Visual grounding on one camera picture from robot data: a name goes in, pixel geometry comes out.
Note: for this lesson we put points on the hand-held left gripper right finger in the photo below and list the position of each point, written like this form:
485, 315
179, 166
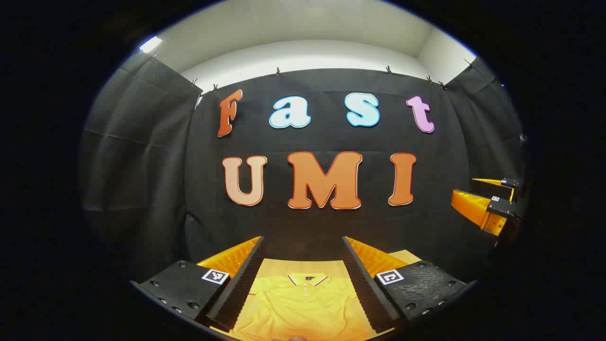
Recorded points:
362, 284

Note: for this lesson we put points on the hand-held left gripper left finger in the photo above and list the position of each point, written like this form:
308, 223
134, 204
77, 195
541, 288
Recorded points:
244, 284

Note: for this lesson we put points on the black backdrop cloth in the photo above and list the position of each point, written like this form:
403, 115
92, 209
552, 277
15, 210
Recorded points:
312, 222

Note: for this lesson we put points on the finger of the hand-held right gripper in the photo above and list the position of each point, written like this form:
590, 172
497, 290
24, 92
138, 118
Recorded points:
492, 185
473, 206

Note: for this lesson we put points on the yellow T-shirt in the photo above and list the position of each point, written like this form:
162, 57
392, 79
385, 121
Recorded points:
303, 308

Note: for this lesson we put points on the row of small cloth clips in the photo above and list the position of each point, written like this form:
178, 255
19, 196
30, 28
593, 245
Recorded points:
277, 72

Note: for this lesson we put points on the white ceiling light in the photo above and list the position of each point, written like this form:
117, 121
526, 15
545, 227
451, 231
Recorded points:
150, 44

